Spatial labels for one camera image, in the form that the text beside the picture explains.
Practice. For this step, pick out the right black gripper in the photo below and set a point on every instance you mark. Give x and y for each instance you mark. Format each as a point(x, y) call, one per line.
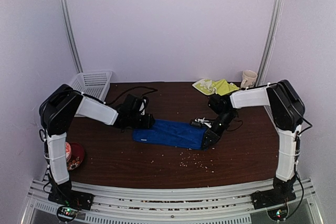
point(209, 134)

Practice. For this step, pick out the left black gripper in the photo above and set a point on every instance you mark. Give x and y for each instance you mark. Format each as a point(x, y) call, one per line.
point(147, 124)

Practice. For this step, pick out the blue towel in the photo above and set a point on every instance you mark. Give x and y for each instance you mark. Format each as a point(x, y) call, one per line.
point(175, 134)

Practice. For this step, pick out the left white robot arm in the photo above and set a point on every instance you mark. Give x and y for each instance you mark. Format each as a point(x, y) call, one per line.
point(56, 115)

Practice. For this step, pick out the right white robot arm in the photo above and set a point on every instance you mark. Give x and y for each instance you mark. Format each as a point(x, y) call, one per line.
point(287, 110)

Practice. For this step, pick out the white plastic basket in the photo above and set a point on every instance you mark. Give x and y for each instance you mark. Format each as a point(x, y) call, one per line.
point(96, 84)

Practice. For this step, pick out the yellow green patterned towel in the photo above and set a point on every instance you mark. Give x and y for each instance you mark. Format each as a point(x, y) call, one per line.
point(209, 87)

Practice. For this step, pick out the dark red floral bowl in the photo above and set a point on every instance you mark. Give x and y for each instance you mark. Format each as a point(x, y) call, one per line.
point(78, 154)

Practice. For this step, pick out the red white patterned bowl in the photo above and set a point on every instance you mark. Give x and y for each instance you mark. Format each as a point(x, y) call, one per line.
point(68, 151)

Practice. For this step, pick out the cream ceramic mug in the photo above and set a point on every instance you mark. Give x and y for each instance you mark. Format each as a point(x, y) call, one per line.
point(249, 78)

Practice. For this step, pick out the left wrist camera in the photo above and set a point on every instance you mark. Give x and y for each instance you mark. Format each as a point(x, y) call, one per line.
point(144, 104)

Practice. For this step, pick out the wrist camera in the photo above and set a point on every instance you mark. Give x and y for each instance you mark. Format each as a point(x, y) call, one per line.
point(144, 104)
point(201, 122)

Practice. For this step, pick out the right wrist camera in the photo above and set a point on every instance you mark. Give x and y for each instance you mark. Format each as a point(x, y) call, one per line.
point(201, 122)

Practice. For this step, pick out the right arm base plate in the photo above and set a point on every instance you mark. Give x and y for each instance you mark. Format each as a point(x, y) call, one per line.
point(269, 198)

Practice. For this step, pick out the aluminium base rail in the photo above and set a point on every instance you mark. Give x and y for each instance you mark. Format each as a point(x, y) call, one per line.
point(222, 204)

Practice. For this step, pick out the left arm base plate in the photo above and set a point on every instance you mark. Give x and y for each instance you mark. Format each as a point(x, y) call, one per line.
point(73, 199)

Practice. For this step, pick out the left aluminium frame post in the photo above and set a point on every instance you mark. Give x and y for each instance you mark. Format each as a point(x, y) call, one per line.
point(70, 36)

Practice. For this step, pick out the aluminium frame post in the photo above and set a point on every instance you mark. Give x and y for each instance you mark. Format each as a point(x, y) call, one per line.
point(70, 36)
point(270, 41)

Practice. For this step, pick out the right aluminium frame post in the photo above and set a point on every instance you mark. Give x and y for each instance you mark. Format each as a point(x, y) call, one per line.
point(270, 41)

